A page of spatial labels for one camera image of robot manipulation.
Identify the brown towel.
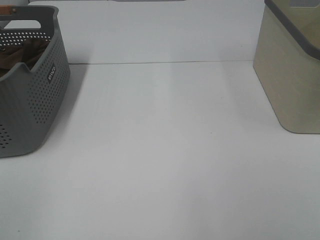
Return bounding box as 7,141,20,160
0,38,50,77

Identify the grey perforated laundry basket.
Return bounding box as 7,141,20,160
0,5,71,158

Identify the beige bin with grey rim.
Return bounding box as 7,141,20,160
253,0,320,134

